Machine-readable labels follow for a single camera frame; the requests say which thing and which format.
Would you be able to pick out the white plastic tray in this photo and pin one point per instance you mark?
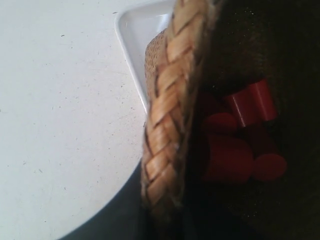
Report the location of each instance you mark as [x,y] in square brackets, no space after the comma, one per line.
[135,27]

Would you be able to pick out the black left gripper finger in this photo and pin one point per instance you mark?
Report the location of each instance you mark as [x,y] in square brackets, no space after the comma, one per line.
[123,218]

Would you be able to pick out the red cylinder small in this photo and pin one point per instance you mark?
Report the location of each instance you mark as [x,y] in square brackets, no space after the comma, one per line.
[268,164]

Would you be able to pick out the brown woven basket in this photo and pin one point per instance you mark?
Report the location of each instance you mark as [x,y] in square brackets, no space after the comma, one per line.
[209,49]

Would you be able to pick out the red objects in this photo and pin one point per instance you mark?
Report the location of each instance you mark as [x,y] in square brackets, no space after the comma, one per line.
[230,160]

